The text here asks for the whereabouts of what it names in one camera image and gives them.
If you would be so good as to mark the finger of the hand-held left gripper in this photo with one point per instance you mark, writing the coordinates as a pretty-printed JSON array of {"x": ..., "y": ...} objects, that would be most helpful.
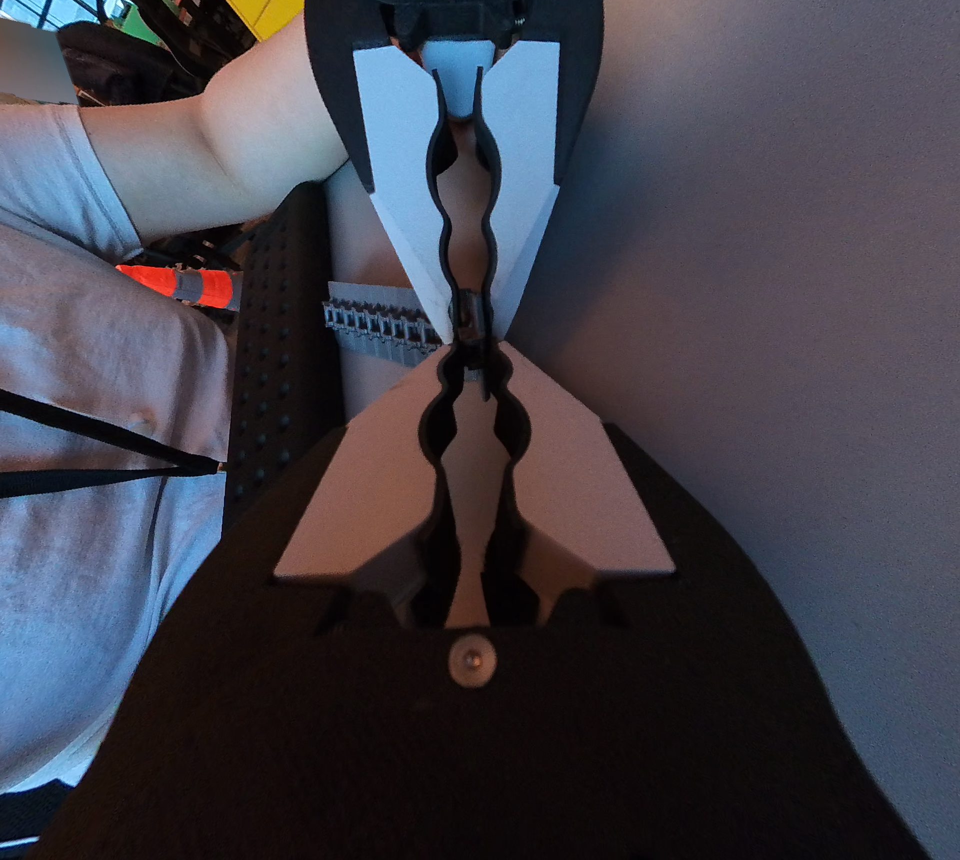
[
  {"x": 529, "y": 148},
  {"x": 394, "y": 148}
]

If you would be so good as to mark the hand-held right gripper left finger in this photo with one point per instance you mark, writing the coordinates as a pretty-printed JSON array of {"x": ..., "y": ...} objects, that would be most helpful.
[{"x": 360, "y": 500}]

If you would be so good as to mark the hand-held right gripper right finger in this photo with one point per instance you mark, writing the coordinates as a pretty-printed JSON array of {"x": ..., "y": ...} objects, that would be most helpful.
[{"x": 592, "y": 500}]

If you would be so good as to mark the grey desk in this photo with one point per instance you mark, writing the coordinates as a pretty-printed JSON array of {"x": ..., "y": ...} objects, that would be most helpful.
[{"x": 750, "y": 275}]

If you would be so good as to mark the black perforated panel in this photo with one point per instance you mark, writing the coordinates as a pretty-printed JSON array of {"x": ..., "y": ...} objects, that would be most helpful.
[{"x": 285, "y": 350}]

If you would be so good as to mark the orange object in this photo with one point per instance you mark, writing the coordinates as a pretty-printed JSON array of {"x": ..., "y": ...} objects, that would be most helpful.
[{"x": 150, "y": 279}]

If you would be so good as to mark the person's light shirt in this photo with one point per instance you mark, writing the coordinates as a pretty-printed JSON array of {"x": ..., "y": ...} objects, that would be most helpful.
[{"x": 90, "y": 575}]

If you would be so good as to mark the black bulky object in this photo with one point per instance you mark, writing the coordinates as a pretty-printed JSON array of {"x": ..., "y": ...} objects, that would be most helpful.
[{"x": 112, "y": 65}]

